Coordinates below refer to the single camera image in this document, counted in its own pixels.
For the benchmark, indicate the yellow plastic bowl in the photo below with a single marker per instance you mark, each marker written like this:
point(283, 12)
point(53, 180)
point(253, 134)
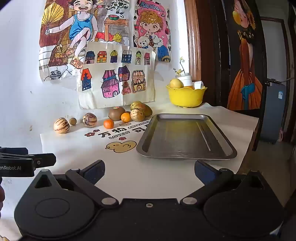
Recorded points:
point(185, 97)

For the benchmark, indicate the white paper box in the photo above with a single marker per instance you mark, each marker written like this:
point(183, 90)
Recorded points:
point(198, 85)

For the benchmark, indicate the orange fruit in bowl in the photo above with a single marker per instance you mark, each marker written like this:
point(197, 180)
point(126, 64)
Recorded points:
point(188, 87)

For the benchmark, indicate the tan striped pepino melon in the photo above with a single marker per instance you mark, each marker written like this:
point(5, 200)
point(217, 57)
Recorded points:
point(137, 115)

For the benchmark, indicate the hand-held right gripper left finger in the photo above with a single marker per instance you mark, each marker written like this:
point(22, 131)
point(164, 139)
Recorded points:
point(94, 172)

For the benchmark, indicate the pale striped pepino melon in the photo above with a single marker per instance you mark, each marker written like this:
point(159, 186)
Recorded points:
point(61, 125)

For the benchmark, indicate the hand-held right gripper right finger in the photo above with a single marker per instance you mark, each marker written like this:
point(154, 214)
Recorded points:
point(204, 172)

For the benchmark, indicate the girl with bear drawing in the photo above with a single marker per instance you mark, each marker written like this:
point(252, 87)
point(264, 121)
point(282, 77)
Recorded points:
point(150, 23)

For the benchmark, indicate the metal baking tray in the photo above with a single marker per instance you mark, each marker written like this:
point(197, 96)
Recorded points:
point(185, 136)

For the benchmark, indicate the dark wooden door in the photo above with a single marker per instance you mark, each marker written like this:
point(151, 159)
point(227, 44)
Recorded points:
point(212, 46)

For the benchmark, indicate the small tangerine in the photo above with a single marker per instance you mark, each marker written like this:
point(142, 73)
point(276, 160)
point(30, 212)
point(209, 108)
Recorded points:
point(126, 117)
point(108, 124)

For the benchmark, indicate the colourful houses drawing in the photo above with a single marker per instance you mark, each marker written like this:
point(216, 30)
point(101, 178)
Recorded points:
point(115, 97)

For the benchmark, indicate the brown kiwi with sticker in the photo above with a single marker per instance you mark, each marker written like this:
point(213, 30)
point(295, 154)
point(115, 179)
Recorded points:
point(116, 113)

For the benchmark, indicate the boy with fan drawing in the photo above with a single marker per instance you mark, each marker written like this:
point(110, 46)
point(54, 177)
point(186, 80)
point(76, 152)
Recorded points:
point(60, 46)

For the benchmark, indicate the yellow pear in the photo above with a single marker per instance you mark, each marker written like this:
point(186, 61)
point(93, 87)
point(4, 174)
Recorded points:
point(176, 83)

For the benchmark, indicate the grey cabinet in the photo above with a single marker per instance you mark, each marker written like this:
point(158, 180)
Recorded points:
point(272, 111)

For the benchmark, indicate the orange dress girl painting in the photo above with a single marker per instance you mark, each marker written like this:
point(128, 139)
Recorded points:
point(245, 69)

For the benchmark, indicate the purple striped pepino melon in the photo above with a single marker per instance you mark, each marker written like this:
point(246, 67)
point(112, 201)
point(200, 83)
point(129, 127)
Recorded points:
point(89, 120)

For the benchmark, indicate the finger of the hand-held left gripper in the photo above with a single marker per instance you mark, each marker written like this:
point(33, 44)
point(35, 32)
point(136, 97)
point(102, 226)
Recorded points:
point(13, 150)
point(23, 165)

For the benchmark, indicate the brownish green mango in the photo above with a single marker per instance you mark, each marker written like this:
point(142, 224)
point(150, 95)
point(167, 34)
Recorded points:
point(148, 110)

